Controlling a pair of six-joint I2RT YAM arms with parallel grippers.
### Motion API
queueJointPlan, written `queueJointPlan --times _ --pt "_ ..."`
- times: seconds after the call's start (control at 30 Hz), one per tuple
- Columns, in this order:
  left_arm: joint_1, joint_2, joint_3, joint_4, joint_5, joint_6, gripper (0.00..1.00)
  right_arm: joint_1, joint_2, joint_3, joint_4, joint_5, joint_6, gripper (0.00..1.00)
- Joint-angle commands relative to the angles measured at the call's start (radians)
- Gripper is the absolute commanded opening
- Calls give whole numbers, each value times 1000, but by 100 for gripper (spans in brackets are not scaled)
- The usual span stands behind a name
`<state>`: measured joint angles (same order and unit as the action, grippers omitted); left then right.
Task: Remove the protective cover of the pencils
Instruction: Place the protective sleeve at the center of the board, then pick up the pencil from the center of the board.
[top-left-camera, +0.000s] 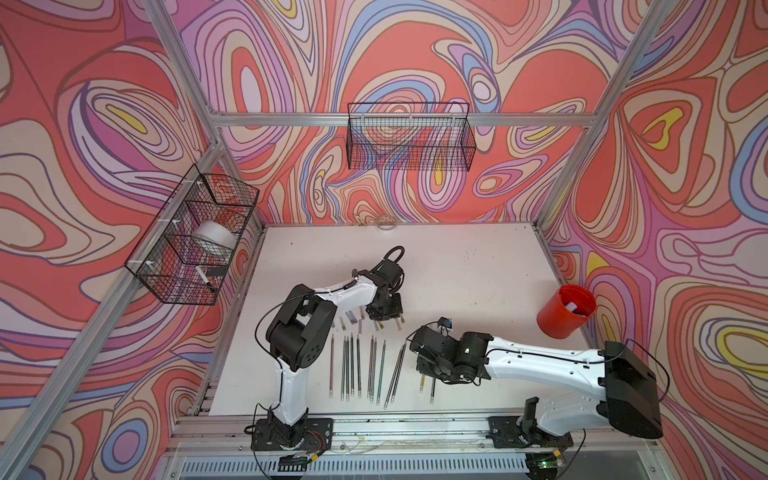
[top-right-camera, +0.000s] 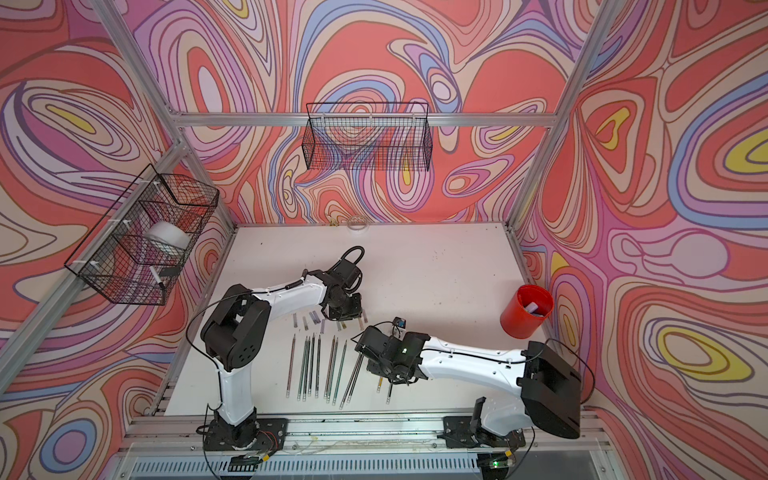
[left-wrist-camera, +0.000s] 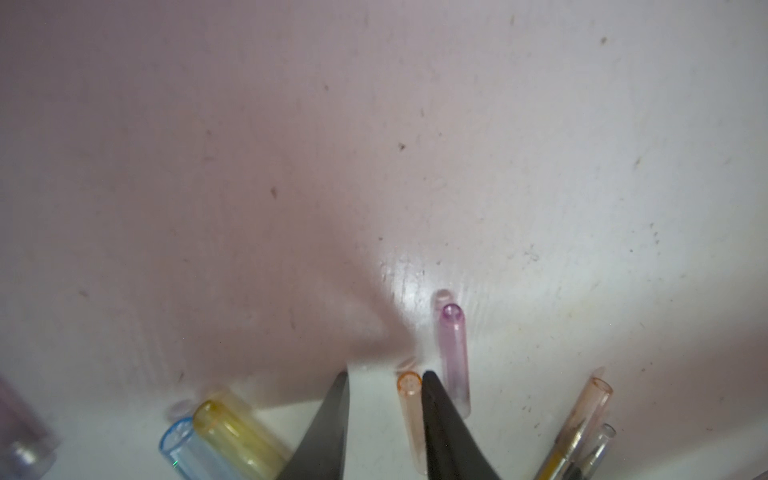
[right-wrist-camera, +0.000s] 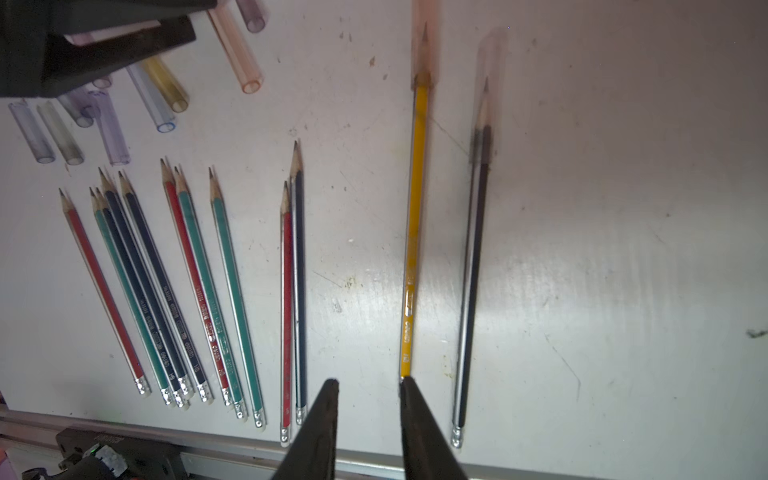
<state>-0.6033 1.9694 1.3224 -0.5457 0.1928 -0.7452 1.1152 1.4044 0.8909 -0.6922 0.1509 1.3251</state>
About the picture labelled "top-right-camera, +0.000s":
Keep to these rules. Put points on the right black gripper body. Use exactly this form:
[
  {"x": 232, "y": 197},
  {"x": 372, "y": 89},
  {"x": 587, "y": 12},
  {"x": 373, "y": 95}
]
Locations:
[{"x": 383, "y": 369}]

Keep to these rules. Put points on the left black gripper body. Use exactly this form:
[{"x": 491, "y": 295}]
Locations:
[{"x": 348, "y": 307}]

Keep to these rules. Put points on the dark blue pencil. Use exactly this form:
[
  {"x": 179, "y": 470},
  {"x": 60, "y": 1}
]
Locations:
[
  {"x": 310, "y": 384},
  {"x": 307, "y": 374}
]

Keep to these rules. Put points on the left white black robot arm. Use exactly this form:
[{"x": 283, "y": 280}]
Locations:
[{"x": 234, "y": 328}]

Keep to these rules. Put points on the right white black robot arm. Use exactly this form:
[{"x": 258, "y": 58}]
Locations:
[{"x": 533, "y": 387}]

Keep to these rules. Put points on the bundle of coloured pencils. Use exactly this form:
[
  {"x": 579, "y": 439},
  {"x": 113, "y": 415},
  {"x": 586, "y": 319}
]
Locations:
[{"x": 350, "y": 383}]

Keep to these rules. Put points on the red plastic cup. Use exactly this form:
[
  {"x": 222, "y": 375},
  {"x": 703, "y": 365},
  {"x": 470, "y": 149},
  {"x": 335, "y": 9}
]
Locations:
[{"x": 527, "y": 310}]

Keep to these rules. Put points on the white marker in basket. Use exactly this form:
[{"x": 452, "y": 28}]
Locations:
[{"x": 157, "y": 278}]

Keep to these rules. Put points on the white tape roll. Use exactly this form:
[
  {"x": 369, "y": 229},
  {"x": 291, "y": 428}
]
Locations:
[{"x": 168, "y": 238}]

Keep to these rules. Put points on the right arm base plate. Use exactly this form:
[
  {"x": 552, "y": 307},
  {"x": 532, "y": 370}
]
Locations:
[{"x": 464, "y": 432}]

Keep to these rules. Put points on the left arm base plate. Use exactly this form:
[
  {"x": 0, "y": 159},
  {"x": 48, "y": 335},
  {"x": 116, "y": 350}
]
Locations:
[{"x": 261, "y": 435}]

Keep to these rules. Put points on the back wall wire basket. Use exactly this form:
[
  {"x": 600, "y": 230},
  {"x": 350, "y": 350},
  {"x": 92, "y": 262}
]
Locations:
[{"x": 368, "y": 136}]

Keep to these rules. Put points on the wall wire basket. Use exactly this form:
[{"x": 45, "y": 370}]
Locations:
[
  {"x": 368, "y": 136},
  {"x": 115, "y": 262}
]

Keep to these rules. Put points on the left wall wire basket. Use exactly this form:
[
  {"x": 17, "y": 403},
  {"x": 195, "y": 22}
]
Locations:
[{"x": 115, "y": 262}]

